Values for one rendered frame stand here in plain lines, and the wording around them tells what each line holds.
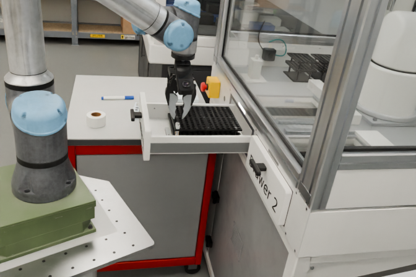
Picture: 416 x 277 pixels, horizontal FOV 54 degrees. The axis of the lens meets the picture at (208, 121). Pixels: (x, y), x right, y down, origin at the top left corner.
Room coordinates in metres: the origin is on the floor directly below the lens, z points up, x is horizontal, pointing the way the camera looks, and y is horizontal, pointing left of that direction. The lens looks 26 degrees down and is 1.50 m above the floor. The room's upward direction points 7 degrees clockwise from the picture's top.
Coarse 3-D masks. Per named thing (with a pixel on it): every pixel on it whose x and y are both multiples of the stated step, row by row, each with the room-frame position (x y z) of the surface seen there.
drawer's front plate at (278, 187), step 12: (252, 144) 1.08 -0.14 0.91; (264, 156) 0.98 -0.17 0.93; (252, 168) 1.05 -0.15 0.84; (276, 168) 0.93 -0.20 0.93; (264, 180) 0.95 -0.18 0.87; (276, 180) 0.89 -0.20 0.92; (276, 192) 0.87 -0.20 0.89; (288, 192) 0.83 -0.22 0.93; (288, 204) 0.83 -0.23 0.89; (276, 216) 0.84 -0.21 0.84
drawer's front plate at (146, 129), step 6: (144, 96) 1.28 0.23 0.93; (144, 102) 1.24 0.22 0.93; (144, 108) 1.19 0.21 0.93; (144, 114) 1.15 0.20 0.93; (144, 120) 1.11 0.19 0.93; (144, 126) 1.07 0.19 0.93; (144, 132) 1.07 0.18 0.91; (150, 132) 1.05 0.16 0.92; (144, 138) 1.06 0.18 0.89; (144, 144) 1.05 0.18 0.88; (144, 150) 1.05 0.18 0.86; (144, 156) 1.05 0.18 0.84
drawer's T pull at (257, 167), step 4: (252, 160) 0.98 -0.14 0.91; (252, 164) 0.96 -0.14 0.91; (256, 164) 0.96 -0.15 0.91; (260, 164) 0.96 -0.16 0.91; (264, 164) 0.97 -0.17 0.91; (256, 168) 0.94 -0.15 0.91; (260, 168) 0.95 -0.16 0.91; (264, 168) 0.95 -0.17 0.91; (256, 172) 0.93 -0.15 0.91; (260, 172) 0.93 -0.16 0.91
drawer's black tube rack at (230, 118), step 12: (180, 108) 1.29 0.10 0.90; (192, 108) 1.30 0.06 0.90; (204, 108) 1.31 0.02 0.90; (216, 108) 1.32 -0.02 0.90; (228, 108) 1.34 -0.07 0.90; (180, 120) 1.20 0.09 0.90; (192, 120) 1.21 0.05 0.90; (204, 120) 1.22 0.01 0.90; (216, 120) 1.23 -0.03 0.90; (228, 120) 1.25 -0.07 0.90; (180, 132) 1.14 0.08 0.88; (192, 132) 1.18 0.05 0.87; (204, 132) 1.19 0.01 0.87; (216, 132) 1.20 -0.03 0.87; (228, 132) 1.21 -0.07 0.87
